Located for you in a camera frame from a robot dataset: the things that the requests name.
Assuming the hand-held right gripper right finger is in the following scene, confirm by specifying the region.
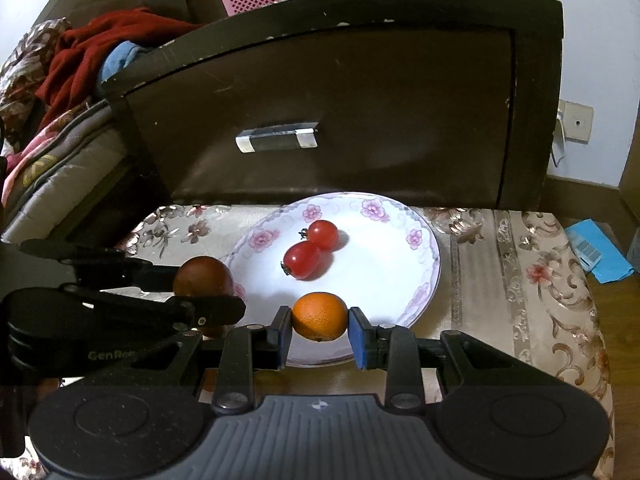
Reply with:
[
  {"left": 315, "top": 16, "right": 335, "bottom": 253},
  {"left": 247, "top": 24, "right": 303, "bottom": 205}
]
[{"left": 348, "top": 306, "right": 511, "bottom": 411}]

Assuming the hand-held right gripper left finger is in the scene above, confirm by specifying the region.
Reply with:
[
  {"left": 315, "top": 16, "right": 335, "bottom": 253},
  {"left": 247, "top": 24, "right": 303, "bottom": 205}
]
[{"left": 143, "top": 305, "right": 294, "bottom": 413}]

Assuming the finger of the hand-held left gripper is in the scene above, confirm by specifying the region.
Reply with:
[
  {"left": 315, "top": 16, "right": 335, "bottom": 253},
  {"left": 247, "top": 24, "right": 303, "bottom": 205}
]
[
  {"left": 19, "top": 238, "right": 154, "bottom": 292},
  {"left": 60, "top": 283, "right": 247, "bottom": 329}
]

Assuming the dark red round fruit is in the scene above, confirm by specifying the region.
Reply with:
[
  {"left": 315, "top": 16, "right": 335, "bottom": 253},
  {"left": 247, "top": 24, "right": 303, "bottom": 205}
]
[{"left": 172, "top": 255, "right": 236, "bottom": 339}]

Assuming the orange tangerine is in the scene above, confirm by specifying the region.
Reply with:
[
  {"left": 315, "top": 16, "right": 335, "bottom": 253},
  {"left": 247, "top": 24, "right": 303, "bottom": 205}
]
[{"left": 291, "top": 291, "right": 350, "bottom": 344}]

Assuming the white floral plate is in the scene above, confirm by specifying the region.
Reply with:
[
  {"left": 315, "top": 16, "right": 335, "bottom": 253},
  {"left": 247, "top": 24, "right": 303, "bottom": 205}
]
[{"left": 222, "top": 192, "right": 442, "bottom": 366}]

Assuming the red cherry tomato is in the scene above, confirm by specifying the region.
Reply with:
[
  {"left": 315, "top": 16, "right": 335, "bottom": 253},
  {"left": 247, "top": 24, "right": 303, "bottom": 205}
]
[
  {"left": 281, "top": 241, "right": 327, "bottom": 281},
  {"left": 299, "top": 219, "right": 341, "bottom": 251}
]

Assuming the floral quilt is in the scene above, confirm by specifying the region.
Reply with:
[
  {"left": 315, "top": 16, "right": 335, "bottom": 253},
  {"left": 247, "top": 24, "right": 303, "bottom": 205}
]
[{"left": 0, "top": 17, "right": 168, "bottom": 247}]

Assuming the beige floral table cloth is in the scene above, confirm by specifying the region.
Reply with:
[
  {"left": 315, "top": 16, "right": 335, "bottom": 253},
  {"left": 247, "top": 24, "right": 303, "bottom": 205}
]
[{"left": 116, "top": 203, "right": 617, "bottom": 480}]

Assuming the blue cloth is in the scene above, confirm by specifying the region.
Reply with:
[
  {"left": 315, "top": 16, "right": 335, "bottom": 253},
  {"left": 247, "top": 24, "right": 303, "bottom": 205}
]
[{"left": 97, "top": 42, "right": 152, "bottom": 84}]

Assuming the red cloth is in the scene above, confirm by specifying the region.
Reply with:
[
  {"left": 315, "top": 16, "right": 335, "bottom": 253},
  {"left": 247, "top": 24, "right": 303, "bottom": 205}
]
[{"left": 35, "top": 7, "right": 207, "bottom": 132}]

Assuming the dark brown drawer front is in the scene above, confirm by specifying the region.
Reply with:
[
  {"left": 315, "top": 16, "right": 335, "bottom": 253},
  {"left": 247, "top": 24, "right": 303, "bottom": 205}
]
[{"left": 122, "top": 26, "right": 519, "bottom": 200}]

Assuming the blue packet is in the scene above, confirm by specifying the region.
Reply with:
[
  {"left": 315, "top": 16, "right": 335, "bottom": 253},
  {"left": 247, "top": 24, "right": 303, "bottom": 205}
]
[{"left": 564, "top": 218, "right": 636, "bottom": 284}]

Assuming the dark brown nightstand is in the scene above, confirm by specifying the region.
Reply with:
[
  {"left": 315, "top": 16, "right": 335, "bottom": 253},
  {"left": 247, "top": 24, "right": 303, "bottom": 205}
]
[{"left": 101, "top": 0, "right": 566, "bottom": 211}]

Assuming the clear drawer handle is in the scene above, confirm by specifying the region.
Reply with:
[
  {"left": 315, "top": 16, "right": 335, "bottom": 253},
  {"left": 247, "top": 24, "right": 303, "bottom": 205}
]
[{"left": 235, "top": 120, "right": 320, "bottom": 154}]

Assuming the white cable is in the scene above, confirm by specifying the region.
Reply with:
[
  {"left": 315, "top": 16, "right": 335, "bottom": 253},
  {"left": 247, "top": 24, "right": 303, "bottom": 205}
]
[{"left": 549, "top": 109, "right": 569, "bottom": 169}]

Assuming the white wall socket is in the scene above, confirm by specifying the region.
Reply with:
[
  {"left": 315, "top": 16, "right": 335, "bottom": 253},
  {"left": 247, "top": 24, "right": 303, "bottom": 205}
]
[{"left": 557, "top": 99, "right": 595, "bottom": 144}]

